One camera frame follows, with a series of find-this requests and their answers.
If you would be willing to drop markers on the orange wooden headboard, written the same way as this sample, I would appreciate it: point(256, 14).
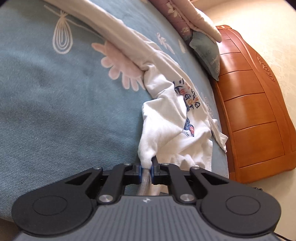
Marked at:
point(252, 112)

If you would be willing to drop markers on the grey-green pillow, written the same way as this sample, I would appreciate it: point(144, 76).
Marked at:
point(207, 53)

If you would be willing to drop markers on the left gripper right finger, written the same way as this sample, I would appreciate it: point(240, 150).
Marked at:
point(229, 207)

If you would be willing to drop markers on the pink floral folded quilt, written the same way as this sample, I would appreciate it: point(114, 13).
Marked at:
point(186, 19)

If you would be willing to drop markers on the white printed sweatshirt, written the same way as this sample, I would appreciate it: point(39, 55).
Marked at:
point(177, 128)

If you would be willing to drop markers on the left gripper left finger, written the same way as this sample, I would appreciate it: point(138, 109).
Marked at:
point(66, 205)

